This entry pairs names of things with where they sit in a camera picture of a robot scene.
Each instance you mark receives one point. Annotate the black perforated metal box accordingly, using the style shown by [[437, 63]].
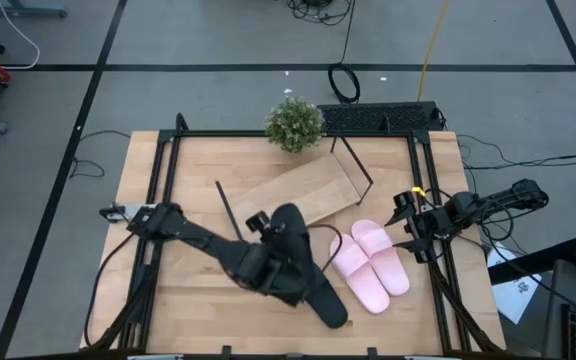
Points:
[[373, 117]]

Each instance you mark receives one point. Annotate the dark grey desk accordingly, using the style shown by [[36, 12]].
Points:
[[568, 285]]

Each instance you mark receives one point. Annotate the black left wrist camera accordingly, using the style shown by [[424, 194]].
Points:
[[258, 221]]

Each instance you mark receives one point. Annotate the black aluminium rig frame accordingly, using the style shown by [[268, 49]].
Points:
[[218, 133]]

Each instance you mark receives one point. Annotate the small green potted plant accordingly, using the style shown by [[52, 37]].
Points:
[[294, 125]]

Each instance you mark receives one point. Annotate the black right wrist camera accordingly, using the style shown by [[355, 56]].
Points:
[[404, 200]]

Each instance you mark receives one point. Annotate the pink rubber slide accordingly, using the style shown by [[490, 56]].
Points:
[[383, 260], [360, 280]]

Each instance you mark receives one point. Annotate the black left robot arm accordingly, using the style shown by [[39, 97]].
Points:
[[198, 240]]

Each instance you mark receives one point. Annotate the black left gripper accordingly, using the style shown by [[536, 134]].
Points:
[[273, 240]]

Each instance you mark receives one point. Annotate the yellow tag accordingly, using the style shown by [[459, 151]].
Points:
[[418, 191]]

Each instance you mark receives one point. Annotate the white paper sheet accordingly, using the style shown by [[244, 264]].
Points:
[[515, 295]]

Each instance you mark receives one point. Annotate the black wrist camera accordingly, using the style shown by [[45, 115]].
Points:
[[404, 200], [258, 221]]

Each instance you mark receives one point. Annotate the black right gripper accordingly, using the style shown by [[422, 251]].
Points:
[[428, 225]]

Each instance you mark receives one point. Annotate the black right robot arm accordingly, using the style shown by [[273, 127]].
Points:
[[513, 196]]

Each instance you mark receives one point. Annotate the black desk beam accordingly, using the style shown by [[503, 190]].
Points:
[[533, 263]]

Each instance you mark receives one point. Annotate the wooden shelf with black frame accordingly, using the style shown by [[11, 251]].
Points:
[[298, 192]]

